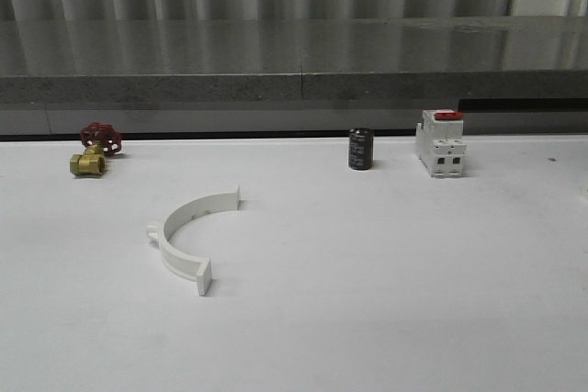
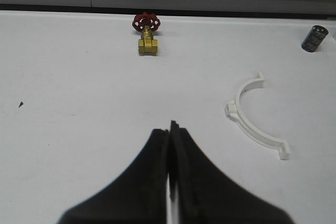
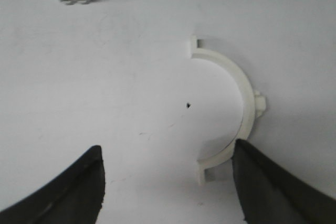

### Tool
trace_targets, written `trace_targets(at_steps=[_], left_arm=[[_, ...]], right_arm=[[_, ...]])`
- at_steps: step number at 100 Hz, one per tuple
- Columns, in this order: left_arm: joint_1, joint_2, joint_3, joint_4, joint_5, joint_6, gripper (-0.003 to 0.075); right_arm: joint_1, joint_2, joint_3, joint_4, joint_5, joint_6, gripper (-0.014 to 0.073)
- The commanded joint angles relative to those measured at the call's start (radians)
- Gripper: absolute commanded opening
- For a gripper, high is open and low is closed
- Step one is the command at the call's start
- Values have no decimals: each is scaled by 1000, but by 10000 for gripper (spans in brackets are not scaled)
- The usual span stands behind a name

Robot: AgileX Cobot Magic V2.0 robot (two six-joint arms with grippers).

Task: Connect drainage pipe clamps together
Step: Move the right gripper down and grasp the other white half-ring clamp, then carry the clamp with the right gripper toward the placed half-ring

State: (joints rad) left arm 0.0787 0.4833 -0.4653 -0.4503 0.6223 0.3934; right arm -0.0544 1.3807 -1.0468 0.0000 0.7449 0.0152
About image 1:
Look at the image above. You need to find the white half pipe clamp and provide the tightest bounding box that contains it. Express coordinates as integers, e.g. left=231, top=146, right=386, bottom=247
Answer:
left=147, top=186, right=241, bottom=297

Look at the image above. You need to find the grey stone counter ledge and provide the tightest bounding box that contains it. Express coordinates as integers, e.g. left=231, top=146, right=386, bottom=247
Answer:
left=1, top=17, right=587, bottom=139

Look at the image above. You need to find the black cylindrical capacitor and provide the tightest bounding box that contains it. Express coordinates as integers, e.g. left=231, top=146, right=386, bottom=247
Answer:
left=348, top=128, right=374, bottom=171

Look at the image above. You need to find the white circuit breaker red switch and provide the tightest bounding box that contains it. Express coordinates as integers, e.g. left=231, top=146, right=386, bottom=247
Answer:
left=415, top=109, right=467, bottom=177

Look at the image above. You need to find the brass valve red handwheel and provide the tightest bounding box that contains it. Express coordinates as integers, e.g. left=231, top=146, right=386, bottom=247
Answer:
left=69, top=122, right=122, bottom=176

